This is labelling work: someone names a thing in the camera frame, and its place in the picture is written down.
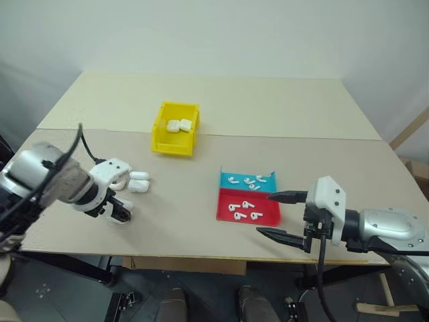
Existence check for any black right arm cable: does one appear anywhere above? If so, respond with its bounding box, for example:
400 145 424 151
314 219 340 322

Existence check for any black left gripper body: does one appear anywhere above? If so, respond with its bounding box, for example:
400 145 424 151
87 187 119 219

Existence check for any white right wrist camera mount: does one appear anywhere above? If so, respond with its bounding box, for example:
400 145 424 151
306 176 348 248

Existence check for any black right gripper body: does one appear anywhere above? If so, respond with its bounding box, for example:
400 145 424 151
302 201 333 254

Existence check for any blue shallow tray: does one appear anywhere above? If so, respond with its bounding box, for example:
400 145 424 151
218 165 280 195

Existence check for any white earbud case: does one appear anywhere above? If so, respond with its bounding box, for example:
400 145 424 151
166 117 193 133
128 171 151 195

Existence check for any brown cardboard box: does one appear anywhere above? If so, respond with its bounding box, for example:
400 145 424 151
403 159 429 203

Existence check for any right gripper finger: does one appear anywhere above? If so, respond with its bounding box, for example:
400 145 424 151
267 190 308 205
255 226 307 251

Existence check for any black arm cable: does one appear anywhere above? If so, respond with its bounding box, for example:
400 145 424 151
314 219 340 322
33 122 105 202

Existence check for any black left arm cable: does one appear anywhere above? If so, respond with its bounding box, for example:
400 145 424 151
33 122 105 202

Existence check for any wooden beam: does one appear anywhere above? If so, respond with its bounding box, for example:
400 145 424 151
389 106 429 151

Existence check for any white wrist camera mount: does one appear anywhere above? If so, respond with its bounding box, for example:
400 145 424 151
72 157 132 219
306 176 348 248

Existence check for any cardboard sheet under table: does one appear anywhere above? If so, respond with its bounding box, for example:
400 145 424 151
129 256 248 276

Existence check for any red shallow tray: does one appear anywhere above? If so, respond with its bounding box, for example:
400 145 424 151
215 187 282 225

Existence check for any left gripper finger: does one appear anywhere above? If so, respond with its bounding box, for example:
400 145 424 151
112 197 135 213
111 208 133 225

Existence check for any black table frame leg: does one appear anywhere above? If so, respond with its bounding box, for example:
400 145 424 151
294 262 323 290
11 250 115 288

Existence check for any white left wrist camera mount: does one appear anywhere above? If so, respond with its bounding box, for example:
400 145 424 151
72 157 132 219

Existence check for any dark rounded shape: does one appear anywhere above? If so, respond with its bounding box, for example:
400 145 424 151
160 287 188 322
237 284 280 322

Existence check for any yellow plastic bin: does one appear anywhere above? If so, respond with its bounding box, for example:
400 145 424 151
151 101 201 158

